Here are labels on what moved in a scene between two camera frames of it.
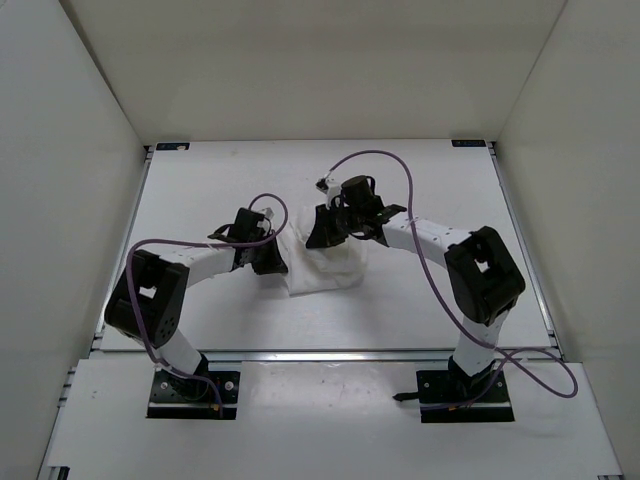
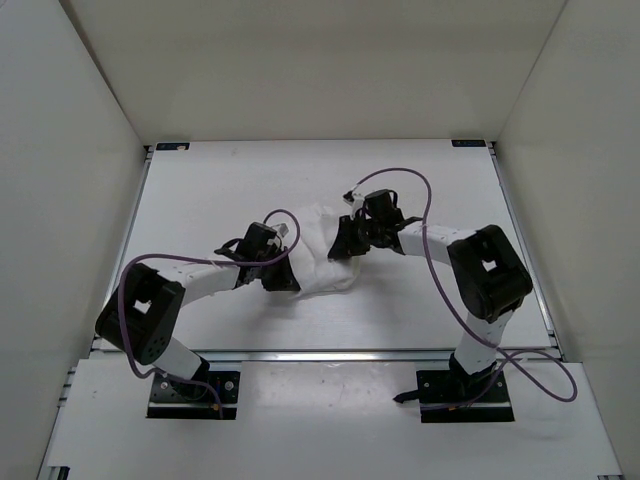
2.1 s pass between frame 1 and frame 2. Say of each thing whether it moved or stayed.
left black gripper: moved
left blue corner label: stayed
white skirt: stayed
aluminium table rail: stayed
